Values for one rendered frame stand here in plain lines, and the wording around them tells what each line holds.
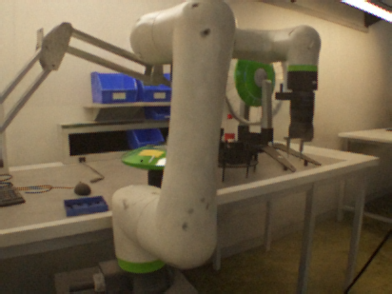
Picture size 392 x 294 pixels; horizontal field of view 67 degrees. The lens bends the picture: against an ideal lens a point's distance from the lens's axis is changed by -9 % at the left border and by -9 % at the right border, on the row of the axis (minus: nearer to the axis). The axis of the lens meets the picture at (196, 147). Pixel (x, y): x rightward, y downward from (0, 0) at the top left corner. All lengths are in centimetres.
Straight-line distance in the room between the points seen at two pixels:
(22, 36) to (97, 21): 43
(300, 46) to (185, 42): 45
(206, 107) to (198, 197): 16
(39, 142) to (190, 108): 137
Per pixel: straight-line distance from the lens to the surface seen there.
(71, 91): 187
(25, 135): 185
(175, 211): 59
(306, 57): 96
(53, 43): 99
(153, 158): 97
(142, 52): 73
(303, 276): 184
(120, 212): 72
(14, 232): 94
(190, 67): 58
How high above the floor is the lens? 126
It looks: 9 degrees down
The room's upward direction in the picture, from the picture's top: straight up
